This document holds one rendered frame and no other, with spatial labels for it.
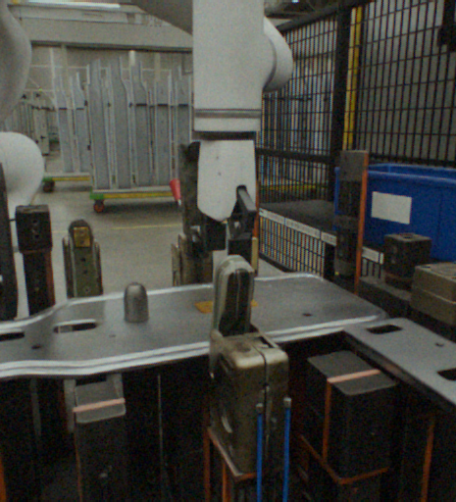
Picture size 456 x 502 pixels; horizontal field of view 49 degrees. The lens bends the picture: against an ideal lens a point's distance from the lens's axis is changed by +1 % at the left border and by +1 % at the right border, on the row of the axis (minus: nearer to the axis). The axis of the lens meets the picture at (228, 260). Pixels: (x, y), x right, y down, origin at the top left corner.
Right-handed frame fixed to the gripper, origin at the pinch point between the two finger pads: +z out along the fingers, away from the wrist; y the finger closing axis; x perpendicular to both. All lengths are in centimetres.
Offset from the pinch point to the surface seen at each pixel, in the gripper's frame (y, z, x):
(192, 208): -14.6, -3.6, -0.3
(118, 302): -6.5, 7.8, -14.0
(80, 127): -956, 8, 67
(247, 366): 24.9, 3.4, -7.4
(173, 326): 4.9, 7.7, -9.0
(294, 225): -40, 7, 32
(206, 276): -12.9, 7.5, 1.4
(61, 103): -959, -35, 36
